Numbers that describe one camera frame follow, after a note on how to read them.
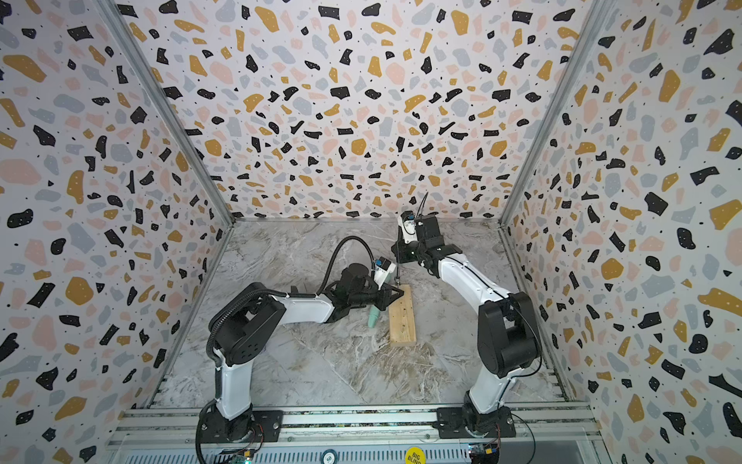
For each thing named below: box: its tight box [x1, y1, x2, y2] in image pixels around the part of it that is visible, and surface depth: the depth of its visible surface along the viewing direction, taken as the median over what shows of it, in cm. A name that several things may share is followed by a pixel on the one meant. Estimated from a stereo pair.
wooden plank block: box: [388, 284, 417, 348], surface depth 90 cm
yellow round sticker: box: [404, 446, 427, 464], surface depth 71 cm
